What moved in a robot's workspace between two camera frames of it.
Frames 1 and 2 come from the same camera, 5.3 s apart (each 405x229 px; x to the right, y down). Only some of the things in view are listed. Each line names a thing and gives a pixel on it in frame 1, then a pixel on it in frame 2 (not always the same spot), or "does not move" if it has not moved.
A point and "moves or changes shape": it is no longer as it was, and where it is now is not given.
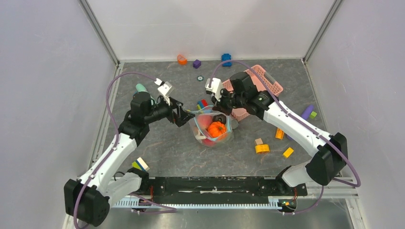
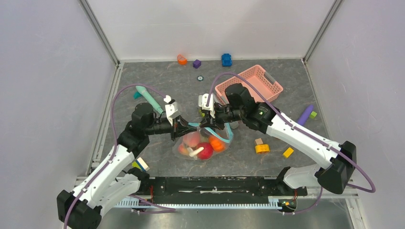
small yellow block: x=288 y=152 does not move
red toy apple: x=208 y=142 -> x=207 y=152
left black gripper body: x=162 y=110 -> x=163 y=126
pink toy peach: x=205 y=120 moves or changes shape
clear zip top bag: x=210 y=127 moves or changes shape
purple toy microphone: x=305 y=115 does not move
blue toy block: x=226 y=57 does not move
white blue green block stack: x=139 y=163 does not move
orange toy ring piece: x=181 y=60 does not move
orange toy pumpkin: x=217 y=130 moves or changes shape
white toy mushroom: x=199 y=137 -> x=193 y=153
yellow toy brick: x=261 y=149 does not move
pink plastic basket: x=273 y=84 does not move
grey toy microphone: x=234 y=123 does not move
